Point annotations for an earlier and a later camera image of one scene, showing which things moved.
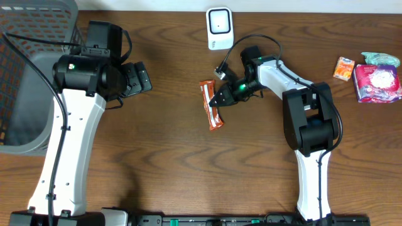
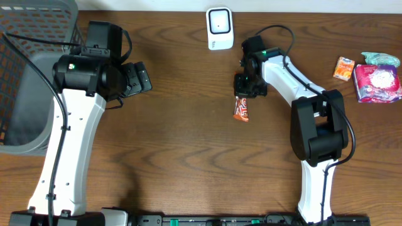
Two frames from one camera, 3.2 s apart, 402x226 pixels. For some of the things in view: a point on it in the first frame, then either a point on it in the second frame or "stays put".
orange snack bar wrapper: (207, 88) → (241, 109)
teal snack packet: (373, 58) stays put
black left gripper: (137, 79) stays put
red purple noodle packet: (377, 83) stays put
